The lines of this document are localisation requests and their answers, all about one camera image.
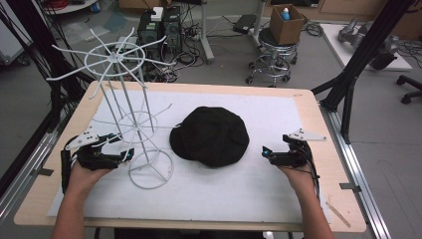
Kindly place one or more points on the white desk leg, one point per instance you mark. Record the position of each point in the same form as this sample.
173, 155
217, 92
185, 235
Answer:
258, 23
206, 40

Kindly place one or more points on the black round stool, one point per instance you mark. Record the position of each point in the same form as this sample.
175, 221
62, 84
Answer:
273, 59

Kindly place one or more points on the white equipment case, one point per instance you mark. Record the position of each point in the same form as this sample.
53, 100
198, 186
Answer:
10, 43

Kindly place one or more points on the cardboard box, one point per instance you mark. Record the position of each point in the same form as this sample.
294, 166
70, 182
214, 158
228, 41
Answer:
286, 30

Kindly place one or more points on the white small box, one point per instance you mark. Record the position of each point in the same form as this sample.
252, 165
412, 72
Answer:
157, 14

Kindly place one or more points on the aluminium rail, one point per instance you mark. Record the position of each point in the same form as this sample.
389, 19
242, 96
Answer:
358, 172
23, 176

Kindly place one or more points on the grey tape piece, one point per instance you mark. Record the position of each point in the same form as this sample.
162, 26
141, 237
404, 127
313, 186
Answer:
350, 187
44, 172

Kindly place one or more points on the white foam mat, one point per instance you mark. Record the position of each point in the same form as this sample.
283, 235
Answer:
215, 195

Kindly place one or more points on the person's left hand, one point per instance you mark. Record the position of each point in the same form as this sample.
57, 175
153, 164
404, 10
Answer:
87, 177

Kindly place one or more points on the white platform board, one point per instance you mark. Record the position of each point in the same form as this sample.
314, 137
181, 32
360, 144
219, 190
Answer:
335, 43

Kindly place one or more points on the black chair base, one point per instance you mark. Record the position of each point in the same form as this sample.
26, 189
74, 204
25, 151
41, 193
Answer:
409, 88

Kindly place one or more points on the black power adapter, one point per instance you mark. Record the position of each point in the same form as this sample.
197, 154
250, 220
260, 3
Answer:
245, 24

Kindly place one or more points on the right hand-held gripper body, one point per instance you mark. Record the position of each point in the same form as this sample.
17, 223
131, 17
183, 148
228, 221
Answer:
297, 154

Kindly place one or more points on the white round table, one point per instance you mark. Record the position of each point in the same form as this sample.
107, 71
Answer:
73, 6

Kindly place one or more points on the black metal frame stand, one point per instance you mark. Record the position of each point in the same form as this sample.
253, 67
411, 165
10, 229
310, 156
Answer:
40, 43
365, 49

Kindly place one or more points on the blue bottle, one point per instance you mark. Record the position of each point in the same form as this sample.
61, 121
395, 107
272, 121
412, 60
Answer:
285, 15

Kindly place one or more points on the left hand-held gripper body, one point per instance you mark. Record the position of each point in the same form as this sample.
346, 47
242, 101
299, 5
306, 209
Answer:
94, 158

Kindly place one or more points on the black computer tower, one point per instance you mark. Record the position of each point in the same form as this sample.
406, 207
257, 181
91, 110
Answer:
149, 33
172, 30

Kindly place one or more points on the black cap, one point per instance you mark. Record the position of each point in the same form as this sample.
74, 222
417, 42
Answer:
210, 136

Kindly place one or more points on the person's right hand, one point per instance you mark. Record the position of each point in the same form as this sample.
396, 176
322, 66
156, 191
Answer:
298, 179

